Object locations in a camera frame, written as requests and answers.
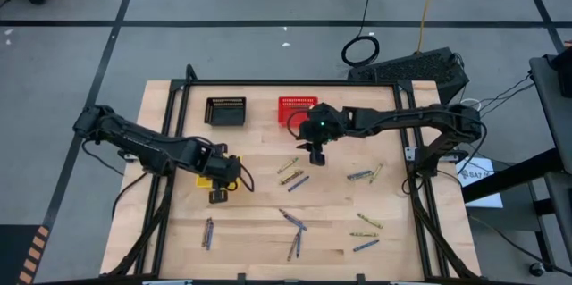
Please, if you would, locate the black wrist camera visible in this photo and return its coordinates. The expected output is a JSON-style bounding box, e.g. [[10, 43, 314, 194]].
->
[[222, 158, 245, 188], [297, 117, 321, 143]]

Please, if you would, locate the white printed paper sheet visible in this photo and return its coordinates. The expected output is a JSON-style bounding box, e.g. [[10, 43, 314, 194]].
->
[[455, 157, 504, 209]]

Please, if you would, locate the black mat striped edge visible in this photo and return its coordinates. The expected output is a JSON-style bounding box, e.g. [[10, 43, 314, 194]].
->
[[0, 224, 51, 285]]

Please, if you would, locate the black cable with coil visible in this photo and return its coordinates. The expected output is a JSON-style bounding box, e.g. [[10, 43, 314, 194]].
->
[[341, 0, 381, 69]]

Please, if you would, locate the yellow plastic basket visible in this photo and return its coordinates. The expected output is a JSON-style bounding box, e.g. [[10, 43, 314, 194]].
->
[[195, 155, 245, 190]]

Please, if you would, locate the yellow hanging cable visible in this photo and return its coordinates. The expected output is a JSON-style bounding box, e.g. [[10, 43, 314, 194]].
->
[[416, 0, 445, 53]]

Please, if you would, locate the black plastic basket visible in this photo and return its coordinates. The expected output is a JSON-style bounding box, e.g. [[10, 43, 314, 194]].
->
[[204, 96, 248, 127]]

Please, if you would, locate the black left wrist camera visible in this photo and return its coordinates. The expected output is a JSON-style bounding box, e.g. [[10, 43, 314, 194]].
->
[[222, 158, 245, 188]]

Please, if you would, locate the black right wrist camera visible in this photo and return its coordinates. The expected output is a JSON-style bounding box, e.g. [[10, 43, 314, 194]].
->
[[297, 117, 321, 143]]

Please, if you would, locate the red plastic basket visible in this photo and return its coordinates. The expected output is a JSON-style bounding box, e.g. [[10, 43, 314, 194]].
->
[[277, 96, 320, 128]]

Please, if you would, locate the black metal beam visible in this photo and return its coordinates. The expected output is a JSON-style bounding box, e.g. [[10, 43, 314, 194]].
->
[[461, 147, 565, 204]]

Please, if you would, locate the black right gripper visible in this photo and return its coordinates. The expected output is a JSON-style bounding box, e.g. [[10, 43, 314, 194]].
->
[[296, 102, 346, 168]]

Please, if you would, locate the black box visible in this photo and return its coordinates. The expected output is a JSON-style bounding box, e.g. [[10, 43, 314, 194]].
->
[[543, 47, 572, 86]]

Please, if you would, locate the black computer case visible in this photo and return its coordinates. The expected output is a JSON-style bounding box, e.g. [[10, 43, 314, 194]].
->
[[347, 46, 470, 105]]

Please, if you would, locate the black side table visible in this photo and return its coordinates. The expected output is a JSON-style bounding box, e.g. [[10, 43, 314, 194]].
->
[[529, 54, 572, 250]]

